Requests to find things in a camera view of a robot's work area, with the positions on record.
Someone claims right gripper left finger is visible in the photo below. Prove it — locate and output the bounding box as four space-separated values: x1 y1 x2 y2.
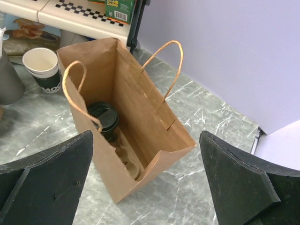
0 130 93 225

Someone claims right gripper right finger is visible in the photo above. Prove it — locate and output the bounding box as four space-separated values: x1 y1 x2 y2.
199 131 300 225

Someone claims black plastic cup lid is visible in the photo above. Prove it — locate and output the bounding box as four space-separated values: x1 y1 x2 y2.
87 101 119 132

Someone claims brown paper bag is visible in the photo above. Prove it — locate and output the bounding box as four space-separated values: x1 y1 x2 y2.
57 37 195 203

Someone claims black white paper cup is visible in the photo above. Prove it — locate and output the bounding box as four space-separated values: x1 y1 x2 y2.
101 127 120 143

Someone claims cup of straws and napkins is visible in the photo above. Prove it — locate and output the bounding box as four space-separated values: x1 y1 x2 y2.
0 27 25 106

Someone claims stacked paper cup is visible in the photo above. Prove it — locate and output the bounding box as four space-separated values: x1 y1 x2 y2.
22 47 61 93

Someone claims cream three-tier shelf rack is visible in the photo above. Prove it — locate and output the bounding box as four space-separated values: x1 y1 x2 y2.
0 0 150 52

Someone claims orange green box right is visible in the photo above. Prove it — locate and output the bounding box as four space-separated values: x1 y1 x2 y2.
88 0 136 24

